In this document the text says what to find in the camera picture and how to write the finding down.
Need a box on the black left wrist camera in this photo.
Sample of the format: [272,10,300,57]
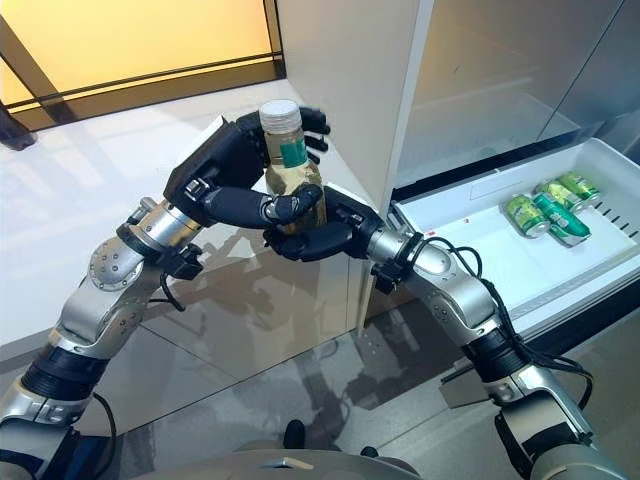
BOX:
[172,244,206,280]

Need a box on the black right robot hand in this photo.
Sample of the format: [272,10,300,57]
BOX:
[263,187,384,262]

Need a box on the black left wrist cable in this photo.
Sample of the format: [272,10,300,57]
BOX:
[158,272,187,312]

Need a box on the bright green drink can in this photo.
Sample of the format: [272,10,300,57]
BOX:
[557,172,601,204]

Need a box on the clear yellow tea bottle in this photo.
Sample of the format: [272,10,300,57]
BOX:
[258,99,328,236]

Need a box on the stainless steel fridge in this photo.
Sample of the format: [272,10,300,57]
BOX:
[360,0,640,401]

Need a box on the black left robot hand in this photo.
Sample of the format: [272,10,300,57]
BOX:
[162,104,333,230]

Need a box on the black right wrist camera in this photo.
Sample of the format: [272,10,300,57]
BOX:
[372,264,399,294]

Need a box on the white fridge drawer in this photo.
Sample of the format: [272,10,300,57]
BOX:
[387,137,640,341]

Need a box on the black left robot foot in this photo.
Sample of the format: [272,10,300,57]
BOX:
[283,418,307,454]

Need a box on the dark green drink can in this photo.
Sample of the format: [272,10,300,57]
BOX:
[532,192,591,247]

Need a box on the yellow green drink can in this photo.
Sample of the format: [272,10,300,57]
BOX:
[504,193,551,237]
[534,179,584,211]

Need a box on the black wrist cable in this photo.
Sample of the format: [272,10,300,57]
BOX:
[158,272,187,312]
[419,237,596,426]

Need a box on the grey robot torso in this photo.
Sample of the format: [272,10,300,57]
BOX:
[219,439,421,480]

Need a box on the black framed frosted window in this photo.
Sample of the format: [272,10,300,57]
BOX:
[0,0,287,132]

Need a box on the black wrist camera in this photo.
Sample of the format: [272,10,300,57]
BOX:
[172,244,206,280]
[372,264,399,294]

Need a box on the grey tall side cabinet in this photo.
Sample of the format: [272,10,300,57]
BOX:
[607,0,640,151]

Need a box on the tall white cabinet panel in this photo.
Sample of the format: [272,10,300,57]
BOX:
[276,0,435,335]

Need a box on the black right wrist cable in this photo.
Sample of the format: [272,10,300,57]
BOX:
[419,237,596,426]

